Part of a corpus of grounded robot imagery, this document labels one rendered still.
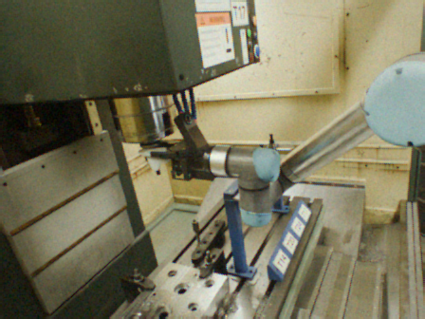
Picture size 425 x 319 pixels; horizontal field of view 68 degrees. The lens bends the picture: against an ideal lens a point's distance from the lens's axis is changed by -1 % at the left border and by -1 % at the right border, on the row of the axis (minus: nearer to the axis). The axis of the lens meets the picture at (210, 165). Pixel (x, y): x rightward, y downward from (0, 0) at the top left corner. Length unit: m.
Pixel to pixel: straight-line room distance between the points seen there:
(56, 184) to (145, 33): 0.71
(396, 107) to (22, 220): 1.03
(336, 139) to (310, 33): 0.98
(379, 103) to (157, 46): 0.38
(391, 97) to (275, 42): 1.22
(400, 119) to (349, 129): 0.21
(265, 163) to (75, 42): 0.48
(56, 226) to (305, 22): 1.35
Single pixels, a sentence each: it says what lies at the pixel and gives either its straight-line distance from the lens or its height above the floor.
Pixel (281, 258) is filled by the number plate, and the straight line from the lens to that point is 1.19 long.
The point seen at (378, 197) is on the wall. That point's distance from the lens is 1.86.
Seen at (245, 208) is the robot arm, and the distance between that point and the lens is 0.76.
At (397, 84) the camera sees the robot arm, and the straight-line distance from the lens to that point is 0.53.
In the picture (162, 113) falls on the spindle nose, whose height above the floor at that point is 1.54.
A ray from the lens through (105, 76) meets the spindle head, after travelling 0.73.
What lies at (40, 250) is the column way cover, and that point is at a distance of 1.22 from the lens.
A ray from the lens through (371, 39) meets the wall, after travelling 1.63.
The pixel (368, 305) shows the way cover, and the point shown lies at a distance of 1.36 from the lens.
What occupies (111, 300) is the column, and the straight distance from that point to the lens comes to 1.54.
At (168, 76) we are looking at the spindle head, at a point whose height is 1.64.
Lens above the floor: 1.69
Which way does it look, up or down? 22 degrees down
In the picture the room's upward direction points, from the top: 10 degrees counter-clockwise
